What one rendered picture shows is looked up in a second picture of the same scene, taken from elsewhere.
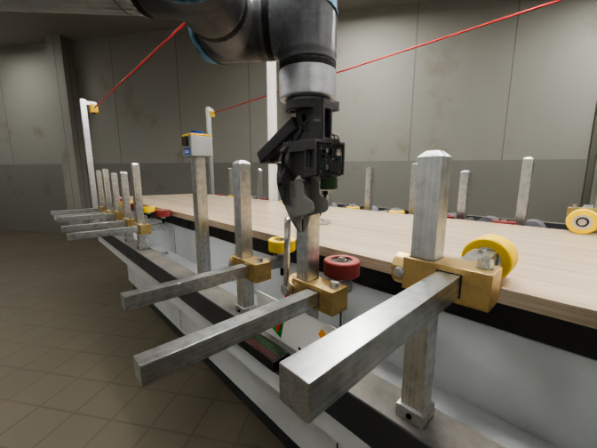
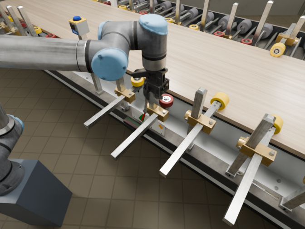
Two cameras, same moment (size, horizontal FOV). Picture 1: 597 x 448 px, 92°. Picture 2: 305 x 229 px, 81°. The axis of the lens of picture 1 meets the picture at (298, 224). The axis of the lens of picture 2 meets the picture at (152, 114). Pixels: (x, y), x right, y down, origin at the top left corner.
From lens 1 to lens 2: 0.51 m
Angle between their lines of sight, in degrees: 39
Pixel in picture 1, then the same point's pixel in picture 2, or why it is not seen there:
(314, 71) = (158, 63)
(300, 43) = (152, 54)
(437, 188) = (200, 102)
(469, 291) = (205, 129)
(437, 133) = not seen: outside the picture
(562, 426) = (229, 142)
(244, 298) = (124, 105)
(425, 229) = (195, 111)
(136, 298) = (91, 124)
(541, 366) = (228, 129)
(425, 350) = not seen: hidden behind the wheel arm
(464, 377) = not seen: hidden behind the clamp
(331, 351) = (169, 165)
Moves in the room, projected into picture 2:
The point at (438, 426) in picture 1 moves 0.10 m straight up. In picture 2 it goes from (194, 149) to (197, 139)
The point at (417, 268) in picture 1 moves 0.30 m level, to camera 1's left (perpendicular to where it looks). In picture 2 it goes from (192, 120) to (126, 128)
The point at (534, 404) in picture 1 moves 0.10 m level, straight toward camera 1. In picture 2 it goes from (223, 137) to (217, 149)
